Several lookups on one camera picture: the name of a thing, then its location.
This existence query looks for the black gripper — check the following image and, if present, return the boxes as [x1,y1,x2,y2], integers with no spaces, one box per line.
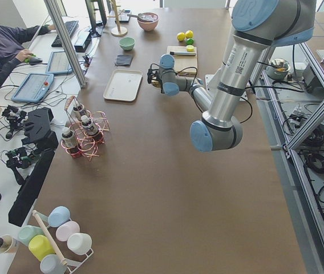
[147,63,161,85]

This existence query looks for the white round plate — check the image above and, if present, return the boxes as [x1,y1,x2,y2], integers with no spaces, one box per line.
[152,81,162,90]

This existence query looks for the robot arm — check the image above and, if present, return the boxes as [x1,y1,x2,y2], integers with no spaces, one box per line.
[147,1,316,152]

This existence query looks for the cream rabbit tray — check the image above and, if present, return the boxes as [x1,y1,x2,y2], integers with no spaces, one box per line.
[103,69,143,102]

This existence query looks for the steel muddler black tip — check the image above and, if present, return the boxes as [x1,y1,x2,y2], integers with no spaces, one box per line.
[169,51,196,57]

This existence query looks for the bamboo cutting board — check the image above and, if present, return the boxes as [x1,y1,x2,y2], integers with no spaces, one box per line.
[166,46,197,75]

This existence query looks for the grey folded cloth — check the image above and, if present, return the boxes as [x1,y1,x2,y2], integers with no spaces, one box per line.
[115,54,133,67]

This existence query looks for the mint green bowl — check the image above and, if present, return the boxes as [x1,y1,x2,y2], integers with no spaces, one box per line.
[119,37,135,51]

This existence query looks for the half lemon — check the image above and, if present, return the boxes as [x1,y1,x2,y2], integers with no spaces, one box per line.
[186,45,195,52]

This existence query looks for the yellow lemon lower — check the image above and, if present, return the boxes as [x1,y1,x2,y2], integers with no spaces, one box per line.
[176,32,185,42]

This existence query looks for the yellow lemon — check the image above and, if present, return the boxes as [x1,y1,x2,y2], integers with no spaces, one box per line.
[176,32,185,42]
[185,30,194,39]

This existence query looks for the green lime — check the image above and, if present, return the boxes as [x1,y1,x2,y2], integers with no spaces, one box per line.
[186,38,195,45]

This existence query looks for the pink bowl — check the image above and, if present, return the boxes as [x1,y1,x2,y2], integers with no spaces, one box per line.
[137,12,159,31]

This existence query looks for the yellow lemon upper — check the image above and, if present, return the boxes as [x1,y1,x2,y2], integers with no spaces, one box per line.
[185,30,194,39]

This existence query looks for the wooden cup stand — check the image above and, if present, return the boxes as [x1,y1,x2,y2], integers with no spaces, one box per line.
[108,0,128,37]

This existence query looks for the clear plastic ice cubes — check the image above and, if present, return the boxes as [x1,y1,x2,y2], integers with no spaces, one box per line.
[139,14,156,23]

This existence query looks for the metal ice scoop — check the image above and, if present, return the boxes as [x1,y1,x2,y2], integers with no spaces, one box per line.
[127,13,146,19]

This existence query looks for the tea bottle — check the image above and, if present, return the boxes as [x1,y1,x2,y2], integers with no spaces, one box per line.
[81,115,99,140]
[72,104,86,121]
[62,127,78,155]

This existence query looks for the blue teach pendant far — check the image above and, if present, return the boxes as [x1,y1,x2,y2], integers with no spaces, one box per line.
[46,51,72,75]

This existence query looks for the blue teach pendant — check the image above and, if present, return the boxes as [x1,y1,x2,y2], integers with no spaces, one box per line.
[46,51,72,75]
[11,73,54,103]

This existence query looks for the black keyboard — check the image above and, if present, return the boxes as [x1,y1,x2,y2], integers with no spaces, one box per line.
[50,20,79,48]

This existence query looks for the blue teach pendant near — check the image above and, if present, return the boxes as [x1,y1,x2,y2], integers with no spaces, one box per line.
[11,73,54,103]

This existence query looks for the seated person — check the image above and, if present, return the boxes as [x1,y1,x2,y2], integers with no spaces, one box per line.
[0,25,55,86]

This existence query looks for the white cup rack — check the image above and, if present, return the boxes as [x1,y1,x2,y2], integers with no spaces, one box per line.
[18,206,94,273]

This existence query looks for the copper wire bottle rack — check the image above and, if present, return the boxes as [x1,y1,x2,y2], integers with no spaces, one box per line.
[60,95,110,160]

